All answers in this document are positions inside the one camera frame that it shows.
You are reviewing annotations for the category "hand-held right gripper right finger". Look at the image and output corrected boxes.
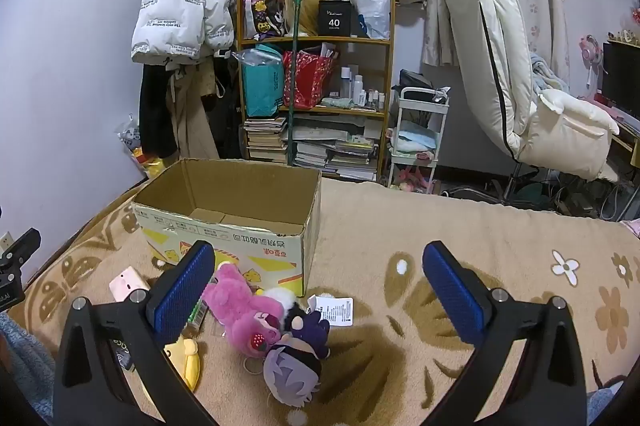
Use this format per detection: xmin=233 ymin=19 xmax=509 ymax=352
xmin=422 ymin=241 xmax=588 ymax=426

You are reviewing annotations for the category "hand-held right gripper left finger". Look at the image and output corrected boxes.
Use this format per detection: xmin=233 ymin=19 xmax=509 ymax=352
xmin=52 ymin=240 xmax=218 ymax=426

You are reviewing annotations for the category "green tissue packet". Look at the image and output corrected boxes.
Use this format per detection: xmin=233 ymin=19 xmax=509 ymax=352
xmin=187 ymin=298 xmax=209 ymax=333

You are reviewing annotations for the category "pink plush bear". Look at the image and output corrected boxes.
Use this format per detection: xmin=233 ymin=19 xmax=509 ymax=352
xmin=201 ymin=263 xmax=283 ymax=359

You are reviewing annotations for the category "yellow plush toy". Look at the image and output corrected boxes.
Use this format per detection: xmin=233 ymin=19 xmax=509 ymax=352
xmin=140 ymin=337 xmax=202 ymax=407

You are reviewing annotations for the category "printed cardboard box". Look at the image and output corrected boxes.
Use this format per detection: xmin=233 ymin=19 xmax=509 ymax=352
xmin=131 ymin=157 xmax=322 ymax=298

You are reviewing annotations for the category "person's left forearm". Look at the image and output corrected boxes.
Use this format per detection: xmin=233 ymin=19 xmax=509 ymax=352
xmin=0 ymin=312 xmax=56 ymax=426

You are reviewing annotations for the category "pink rectangular case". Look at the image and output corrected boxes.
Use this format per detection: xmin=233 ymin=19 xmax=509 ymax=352
xmin=109 ymin=266 xmax=151 ymax=304

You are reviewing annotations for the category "black and white plush toy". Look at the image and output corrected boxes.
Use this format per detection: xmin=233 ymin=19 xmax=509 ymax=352
xmin=263 ymin=287 xmax=307 ymax=332

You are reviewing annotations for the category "white paper tag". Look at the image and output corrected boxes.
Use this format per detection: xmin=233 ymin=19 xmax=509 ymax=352
xmin=312 ymin=295 xmax=354 ymax=327

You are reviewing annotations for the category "purple-haired plush doll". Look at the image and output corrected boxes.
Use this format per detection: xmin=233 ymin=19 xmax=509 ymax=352
xmin=263 ymin=311 xmax=332 ymax=407

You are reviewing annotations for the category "plastic bag of toys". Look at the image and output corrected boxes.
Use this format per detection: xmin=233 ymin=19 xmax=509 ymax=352
xmin=117 ymin=116 xmax=168 ymax=179

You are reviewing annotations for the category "stack of brown books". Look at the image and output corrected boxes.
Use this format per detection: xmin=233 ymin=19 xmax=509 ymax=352
xmin=244 ymin=117 xmax=290 ymax=164

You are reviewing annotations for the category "white trolley cart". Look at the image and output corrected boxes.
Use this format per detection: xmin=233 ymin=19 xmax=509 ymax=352
xmin=387 ymin=86 xmax=451 ymax=193

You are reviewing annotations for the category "beige hanging coat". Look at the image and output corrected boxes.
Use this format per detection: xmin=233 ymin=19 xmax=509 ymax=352
xmin=167 ymin=65 xmax=222 ymax=160

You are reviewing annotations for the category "black hanging coat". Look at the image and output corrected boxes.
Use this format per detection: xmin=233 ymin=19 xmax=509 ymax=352
xmin=140 ymin=63 xmax=179 ymax=159

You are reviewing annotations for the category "pile of books and papers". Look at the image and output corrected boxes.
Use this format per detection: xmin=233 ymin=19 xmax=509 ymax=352
xmin=292 ymin=116 xmax=382 ymax=182

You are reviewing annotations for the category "teal bag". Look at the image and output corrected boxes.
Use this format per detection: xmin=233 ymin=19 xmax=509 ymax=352
xmin=240 ymin=46 xmax=284 ymax=118

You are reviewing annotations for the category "group of white bottles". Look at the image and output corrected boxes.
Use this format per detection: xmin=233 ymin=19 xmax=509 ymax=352
xmin=340 ymin=65 xmax=387 ymax=109

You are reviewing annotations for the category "red patterned bag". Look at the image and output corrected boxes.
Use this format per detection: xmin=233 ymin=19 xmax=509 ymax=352
xmin=282 ymin=48 xmax=335 ymax=109

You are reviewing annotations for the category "green pole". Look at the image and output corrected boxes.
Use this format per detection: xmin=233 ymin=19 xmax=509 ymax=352
xmin=287 ymin=0 xmax=306 ymax=167

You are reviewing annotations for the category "black monitor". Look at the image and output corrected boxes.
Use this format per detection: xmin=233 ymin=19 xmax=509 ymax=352
xmin=602 ymin=41 xmax=640 ymax=122

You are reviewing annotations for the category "wooden shelf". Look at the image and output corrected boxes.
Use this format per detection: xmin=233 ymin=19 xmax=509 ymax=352
xmin=236 ymin=0 xmax=396 ymax=184

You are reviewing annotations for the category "pink desk fan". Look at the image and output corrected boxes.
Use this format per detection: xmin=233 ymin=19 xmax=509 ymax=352
xmin=579 ymin=35 xmax=607 ymax=93

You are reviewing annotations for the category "colourful printed bag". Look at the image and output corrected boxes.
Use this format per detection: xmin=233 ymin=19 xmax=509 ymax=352
xmin=242 ymin=0 xmax=286 ymax=41

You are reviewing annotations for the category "black box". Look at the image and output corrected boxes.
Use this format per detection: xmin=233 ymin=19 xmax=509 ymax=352
xmin=318 ymin=0 xmax=355 ymax=38

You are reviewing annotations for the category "clear plastic bag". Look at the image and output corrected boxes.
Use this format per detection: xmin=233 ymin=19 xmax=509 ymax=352
xmin=351 ymin=0 xmax=392 ymax=39

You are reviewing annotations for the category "blond wig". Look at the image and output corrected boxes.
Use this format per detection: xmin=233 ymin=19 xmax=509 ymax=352
xmin=280 ymin=0 xmax=326 ymax=36

